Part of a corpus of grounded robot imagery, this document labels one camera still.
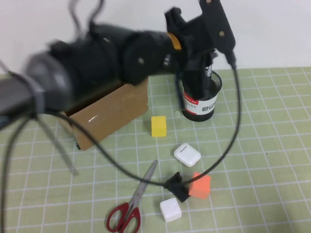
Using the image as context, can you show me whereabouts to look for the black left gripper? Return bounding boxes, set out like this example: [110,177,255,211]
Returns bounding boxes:
[164,6,219,97]

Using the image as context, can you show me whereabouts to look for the black-handled screwdriver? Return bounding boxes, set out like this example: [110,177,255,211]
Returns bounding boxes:
[203,63,214,98]

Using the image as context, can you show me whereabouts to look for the red-handled scissors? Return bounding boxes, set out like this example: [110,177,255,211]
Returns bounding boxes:
[106,159,158,233]

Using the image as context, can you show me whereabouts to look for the black mesh pen holder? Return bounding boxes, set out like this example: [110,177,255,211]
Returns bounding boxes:
[181,69,223,122]

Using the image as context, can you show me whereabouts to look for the yellow foam block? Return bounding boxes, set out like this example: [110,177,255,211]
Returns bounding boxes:
[151,116,167,138]

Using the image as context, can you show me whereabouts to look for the white earbud case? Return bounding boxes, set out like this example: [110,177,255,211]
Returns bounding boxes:
[173,143,202,167]

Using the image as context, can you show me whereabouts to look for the brown cardboard box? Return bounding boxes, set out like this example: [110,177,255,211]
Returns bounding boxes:
[58,79,149,151]

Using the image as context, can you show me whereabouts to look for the green grid cutting mat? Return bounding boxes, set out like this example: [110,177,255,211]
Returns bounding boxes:
[0,67,311,233]

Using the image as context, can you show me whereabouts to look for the orange foam block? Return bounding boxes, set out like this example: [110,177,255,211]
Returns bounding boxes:
[188,172,212,200]

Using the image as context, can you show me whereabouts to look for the white foam block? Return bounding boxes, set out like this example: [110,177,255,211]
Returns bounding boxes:
[159,197,183,222]

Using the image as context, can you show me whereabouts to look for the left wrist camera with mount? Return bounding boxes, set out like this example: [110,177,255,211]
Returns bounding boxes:
[198,0,237,65]

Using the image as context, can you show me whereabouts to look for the black plastic bracket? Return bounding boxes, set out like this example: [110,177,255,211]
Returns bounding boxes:
[163,171,190,203]

